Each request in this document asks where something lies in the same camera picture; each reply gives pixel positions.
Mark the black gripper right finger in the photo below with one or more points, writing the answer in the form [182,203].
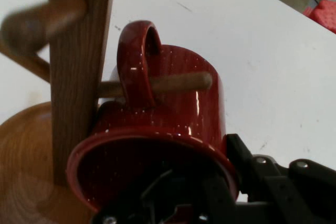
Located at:
[283,195]

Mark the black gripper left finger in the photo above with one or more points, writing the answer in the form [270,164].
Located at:
[219,200]

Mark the red enamel mug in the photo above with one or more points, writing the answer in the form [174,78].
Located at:
[170,113]

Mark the brown wooden mug tree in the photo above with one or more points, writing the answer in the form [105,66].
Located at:
[78,77]

